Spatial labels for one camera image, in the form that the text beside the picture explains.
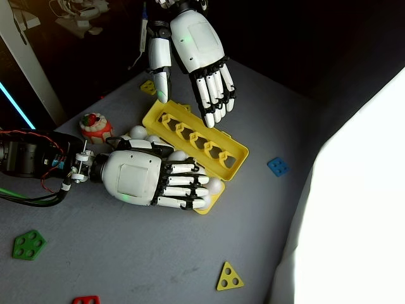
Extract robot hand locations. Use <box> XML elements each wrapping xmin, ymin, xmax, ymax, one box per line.
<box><xmin>147</xmin><ymin>9</ymin><xmax>238</xmax><ymax>129</ymax></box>
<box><xmin>90</xmin><ymin>139</ymin><xmax>212</xmax><ymax>212</ymax></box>

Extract yellow egg carton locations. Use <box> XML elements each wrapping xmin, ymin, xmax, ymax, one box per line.
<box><xmin>141</xmin><ymin>99</ymin><xmax>250</xmax><ymax>216</ymax></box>

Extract red strawberry toy cake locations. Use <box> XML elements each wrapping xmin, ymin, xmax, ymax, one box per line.
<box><xmin>78</xmin><ymin>113</ymin><xmax>114</xmax><ymax>145</ymax></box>

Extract yellow rectangular two-hole block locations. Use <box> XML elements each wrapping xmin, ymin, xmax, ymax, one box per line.
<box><xmin>140</xmin><ymin>80</ymin><xmax>158</xmax><ymax>96</ymax></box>

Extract grey table cloth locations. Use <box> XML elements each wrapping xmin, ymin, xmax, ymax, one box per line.
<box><xmin>0</xmin><ymin>58</ymin><xmax>317</xmax><ymax>304</ymax></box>

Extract white lab equipment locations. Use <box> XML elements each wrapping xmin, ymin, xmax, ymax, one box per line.
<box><xmin>49</xmin><ymin>0</ymin><xmax>111</xmax><ymax>39</ymax></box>

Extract green pentagon five-hole block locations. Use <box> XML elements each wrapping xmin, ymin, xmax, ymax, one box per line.
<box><xmin>12</xmin><ymin>230</ymin><xmax>47</xmax><ymax>261</ymax></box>

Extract red pentagon five-hole block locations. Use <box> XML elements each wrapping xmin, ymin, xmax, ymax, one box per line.
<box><xmin>72</xmin><ymin>295</ymin><xmax>101</xmax><ymax>304</ymax></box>

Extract cyan light strip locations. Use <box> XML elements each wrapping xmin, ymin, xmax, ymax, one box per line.
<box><xmin>0</xmin><ymin>81</ymin><xmax>36</xmax><ymax>130</ymax></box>

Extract yellow triangle three-hole block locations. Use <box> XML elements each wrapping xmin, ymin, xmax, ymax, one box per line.
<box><xmin>216</xmin><ymin>261</ymin><xmax>245</xmax><ymax>291</ymax></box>

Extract blue square four-hole block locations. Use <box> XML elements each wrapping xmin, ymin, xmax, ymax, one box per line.
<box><xmin>267</xmin><ymin>157</ymin><xmax>291</xmax><ymax>177</ymax></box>

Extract white backdrop sheet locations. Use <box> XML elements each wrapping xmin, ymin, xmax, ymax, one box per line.
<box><xmin>265</xmin><ymin>65</ymin><xmax>405</xmax><ymax>304</ymax></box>

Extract white frame beam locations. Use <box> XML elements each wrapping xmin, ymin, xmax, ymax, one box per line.
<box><xmin>0</xmin><ymin>0</ymin><xmax>68</xmax><ymax>127</ymax></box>

